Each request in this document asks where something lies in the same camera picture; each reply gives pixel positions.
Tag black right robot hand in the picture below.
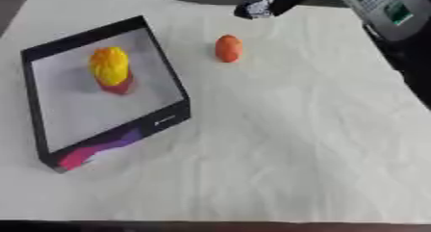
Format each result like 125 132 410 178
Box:
232 0 322 20

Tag black box with white inside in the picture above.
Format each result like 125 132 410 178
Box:
20 14 192 174

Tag orange oval toy fruit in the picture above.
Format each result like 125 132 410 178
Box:
214 34 246 64

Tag yellow and red toy fries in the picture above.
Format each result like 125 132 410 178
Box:
88 46 137 95

